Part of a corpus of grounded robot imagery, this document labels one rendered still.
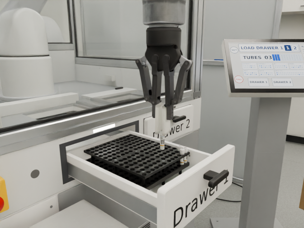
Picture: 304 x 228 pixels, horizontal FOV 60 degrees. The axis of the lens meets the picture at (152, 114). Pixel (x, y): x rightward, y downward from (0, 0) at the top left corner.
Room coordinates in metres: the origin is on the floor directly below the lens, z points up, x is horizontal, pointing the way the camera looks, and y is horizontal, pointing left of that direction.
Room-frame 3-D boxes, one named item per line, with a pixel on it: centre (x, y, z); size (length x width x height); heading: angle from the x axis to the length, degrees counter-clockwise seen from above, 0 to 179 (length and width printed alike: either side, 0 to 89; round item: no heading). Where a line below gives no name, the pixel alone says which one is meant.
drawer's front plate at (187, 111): (0.97, -0.07, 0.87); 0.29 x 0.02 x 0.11; 139
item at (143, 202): (0.66, 0.05, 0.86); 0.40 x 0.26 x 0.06; 49
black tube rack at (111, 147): (0.65, 0.04, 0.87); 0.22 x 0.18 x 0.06; 49
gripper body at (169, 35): (0.59, -0.02, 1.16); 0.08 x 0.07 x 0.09; 63
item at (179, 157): (0.58, -0.04, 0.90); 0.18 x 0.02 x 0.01; 139
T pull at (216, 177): (0.50, -0.13, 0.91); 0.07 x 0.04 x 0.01; 139
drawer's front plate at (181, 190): (0.52, -0.11, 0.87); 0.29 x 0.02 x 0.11; 139
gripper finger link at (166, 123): (0.58, -0.03, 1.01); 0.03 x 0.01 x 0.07; 153
